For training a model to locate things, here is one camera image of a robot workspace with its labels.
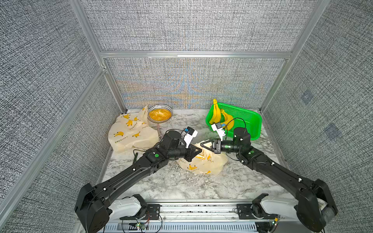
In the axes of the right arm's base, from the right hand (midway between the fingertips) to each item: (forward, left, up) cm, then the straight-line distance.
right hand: (201, 142), depth 70 cm
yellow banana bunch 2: (+31, -24, -22) cm, 45 cm away
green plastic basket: (+36, -36, -25) cm, 57 cm away
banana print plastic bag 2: (+18, +42, -16) cm, 48 cm away
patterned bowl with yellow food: (+38, +27, -20) cm, 51 cm away
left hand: (-3, -1, -2) cm, 4 cm away
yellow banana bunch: (+33, -14, -21) cm, 42 cm away
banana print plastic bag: (-7, -2, -8) cm, 10 cm away
